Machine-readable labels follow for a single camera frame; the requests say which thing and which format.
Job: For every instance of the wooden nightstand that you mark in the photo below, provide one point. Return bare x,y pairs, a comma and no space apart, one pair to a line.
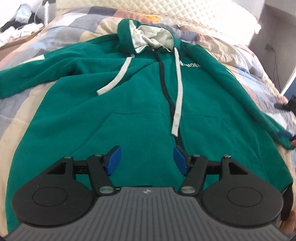
11,46

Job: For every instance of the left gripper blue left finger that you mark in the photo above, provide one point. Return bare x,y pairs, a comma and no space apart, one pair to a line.
101,167

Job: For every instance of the patchwork quilt bedspread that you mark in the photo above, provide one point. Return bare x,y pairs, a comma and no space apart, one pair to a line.
85,23

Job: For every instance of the pile of clothes on nightstand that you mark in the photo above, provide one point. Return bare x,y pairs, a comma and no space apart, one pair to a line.
24,23

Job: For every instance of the white bottle on nightstand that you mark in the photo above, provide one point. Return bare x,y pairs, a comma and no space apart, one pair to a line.
45,5

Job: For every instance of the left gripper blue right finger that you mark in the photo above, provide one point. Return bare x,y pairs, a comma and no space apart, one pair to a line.
193,168

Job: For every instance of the green zip hoodie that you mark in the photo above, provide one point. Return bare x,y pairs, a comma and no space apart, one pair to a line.
145,91

